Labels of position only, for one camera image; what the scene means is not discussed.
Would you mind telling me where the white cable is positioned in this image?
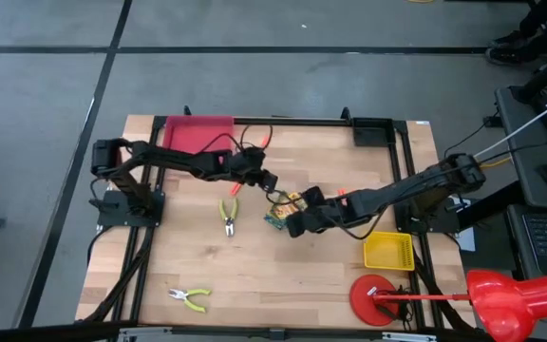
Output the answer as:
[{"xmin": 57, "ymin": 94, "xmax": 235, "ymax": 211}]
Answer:
[{"xmin": 472, "ymin": 89, "xmax": 547, "ymax": 161}]

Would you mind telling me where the white paper sheet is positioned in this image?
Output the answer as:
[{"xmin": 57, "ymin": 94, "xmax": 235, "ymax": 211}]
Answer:
[{"xmin": 453, "ymin": 226, "xmax": 477, "ymax": 253}]

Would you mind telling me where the yellow plastic basket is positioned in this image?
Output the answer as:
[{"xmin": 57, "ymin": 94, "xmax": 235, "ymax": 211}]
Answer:
[{"xmin": 363, "ymin": 231, "xmax": 416, "ymax": 272}]

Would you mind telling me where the black cable bundle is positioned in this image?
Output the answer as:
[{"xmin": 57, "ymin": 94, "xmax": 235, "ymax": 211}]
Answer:
[
  {"xmin": 81, "ymin": 226, "xmax": 157, "ymax": 324},
  {"xmin": 411, "ymin": 249, "xmax": 475, "ymax": 333}
]

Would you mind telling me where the red desk lamp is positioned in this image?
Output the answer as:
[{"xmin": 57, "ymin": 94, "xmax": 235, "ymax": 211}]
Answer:
[{"xmin": 349, "ymin": 269, "xmax": 547, "ymax": 342}]

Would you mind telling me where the black side table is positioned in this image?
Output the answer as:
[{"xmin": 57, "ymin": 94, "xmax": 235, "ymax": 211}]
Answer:
[{"xmin": 494, "ymin": 85, "xmax": 547, "ymax": 210}]

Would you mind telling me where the yellow arm cable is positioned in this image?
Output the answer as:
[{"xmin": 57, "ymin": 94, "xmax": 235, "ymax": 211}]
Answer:
[{"xmin": 480, "ymin": 156, "xmax": 513, "ymax": 171}]

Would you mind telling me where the black plastic basket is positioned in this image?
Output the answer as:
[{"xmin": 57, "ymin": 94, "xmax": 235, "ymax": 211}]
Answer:
[{"xmin": 352, "ymin": 117, "xmax": 397, "ymax": 147}]

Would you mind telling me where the black stand leg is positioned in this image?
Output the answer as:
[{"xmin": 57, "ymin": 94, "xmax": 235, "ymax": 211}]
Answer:
[{"xmin": 510, "ymin": 42, "xmax": 547, "ymax": 104}]

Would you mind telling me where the black beam with brackets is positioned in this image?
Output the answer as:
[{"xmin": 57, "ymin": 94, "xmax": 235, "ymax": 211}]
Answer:
[{"xmin": 0, "ymin": 320, "xmax": 493, "ymax": 342}]

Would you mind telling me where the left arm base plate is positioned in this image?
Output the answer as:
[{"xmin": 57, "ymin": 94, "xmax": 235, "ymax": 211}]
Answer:
[{"xmin": 88, "ymin": 189, "xmax": 166, "ymax": 228}]

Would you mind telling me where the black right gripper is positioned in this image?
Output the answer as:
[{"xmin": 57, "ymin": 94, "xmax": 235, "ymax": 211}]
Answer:
[{"xmin": 286, "ymin": 185, "xmax": 350, "ymax": 238}]

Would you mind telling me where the pink plastic tray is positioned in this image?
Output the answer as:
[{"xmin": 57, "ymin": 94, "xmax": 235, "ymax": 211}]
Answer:
[{"xmin": 161, "ymin": 115, "xmax": 236, "ymax": 156}]

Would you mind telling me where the person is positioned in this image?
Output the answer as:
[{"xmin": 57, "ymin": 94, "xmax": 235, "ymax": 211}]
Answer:
[{"xmin": 484, "ymin": 0, "xmax": 547, "ymax": 67}]

